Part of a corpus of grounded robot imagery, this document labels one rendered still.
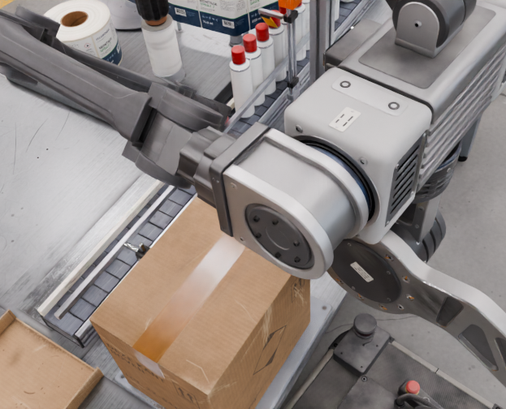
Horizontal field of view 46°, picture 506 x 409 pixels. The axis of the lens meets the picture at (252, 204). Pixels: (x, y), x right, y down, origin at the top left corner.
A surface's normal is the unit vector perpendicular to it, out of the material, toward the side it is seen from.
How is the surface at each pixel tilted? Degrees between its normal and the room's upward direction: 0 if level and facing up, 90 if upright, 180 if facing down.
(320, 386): 0
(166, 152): 41
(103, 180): 0
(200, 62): 0
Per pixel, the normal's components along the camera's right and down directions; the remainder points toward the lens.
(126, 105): -0.40, -0.01
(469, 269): -0.07, -0.62
